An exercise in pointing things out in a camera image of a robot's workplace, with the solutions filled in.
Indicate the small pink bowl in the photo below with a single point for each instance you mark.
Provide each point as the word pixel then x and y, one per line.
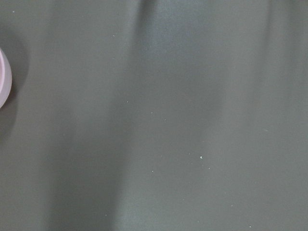
pixel 5 78

